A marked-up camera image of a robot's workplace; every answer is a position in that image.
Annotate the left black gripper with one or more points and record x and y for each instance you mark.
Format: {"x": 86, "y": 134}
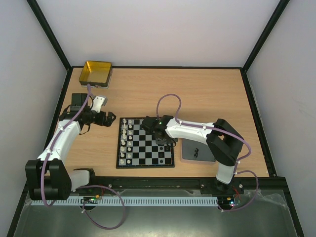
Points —
{"x": 108, "y": 121}

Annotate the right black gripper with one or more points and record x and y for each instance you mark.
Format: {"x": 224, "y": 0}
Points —
{"x": 162, "y": 139}

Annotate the black and silver chessboard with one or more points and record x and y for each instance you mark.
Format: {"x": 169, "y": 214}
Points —
{"x": 138, "y": 149}

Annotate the pink tin with chess pieces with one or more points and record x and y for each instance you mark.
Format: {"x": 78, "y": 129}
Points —
{"x": 193, "y": 151}

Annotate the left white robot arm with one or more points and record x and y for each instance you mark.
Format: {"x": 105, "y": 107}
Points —
{"x": 47, "y": 177}

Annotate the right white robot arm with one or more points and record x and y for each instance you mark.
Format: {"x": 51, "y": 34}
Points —
{"x": 224, "y": 142}

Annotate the yellow square tin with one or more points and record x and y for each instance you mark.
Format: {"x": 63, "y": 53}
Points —
{"x": 96, "y": 73}

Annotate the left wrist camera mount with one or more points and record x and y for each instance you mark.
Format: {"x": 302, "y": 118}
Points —
{"x": 98, "y": 102}

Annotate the grey slotted cable duct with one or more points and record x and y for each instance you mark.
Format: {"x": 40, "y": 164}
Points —
{"x": 140, "y": 201}

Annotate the black aluminium frame rail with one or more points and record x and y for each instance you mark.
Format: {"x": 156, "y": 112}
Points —
{"x": 158, "y": 184}

